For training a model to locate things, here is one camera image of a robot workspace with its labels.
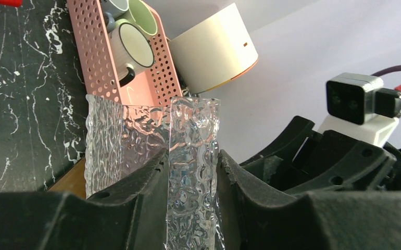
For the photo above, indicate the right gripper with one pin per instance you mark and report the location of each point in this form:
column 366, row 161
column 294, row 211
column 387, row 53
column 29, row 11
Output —
column 301, row 159

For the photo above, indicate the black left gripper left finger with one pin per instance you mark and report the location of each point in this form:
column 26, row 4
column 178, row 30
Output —
column 130, row 214

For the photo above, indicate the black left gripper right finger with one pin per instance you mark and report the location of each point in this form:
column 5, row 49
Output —
column 257, row 216

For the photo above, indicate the clear textured square holder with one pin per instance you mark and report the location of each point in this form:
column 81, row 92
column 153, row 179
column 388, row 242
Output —
column 122, row 138

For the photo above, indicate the white ribbed mug black rim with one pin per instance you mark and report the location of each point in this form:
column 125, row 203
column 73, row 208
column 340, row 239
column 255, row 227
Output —
column 131, row 52

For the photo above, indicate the brown oval wooden tray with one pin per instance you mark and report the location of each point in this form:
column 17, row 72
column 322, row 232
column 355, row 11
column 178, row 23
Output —
column 73, row 181

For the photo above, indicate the pink perforated basket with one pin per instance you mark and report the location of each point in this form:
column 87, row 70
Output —
column 154, row 87

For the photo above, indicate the white cylindrical appliance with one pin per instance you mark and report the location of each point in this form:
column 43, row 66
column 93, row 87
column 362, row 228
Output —
column 214, row 52

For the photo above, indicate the green mug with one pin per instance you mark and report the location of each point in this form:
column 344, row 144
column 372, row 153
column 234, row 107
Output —
column 141, row 16

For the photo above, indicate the grey mug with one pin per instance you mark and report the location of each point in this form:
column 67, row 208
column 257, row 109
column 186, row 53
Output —
column 111, row 10

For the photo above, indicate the right red plastic bin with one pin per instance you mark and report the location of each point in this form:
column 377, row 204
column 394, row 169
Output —
column 13, row 3

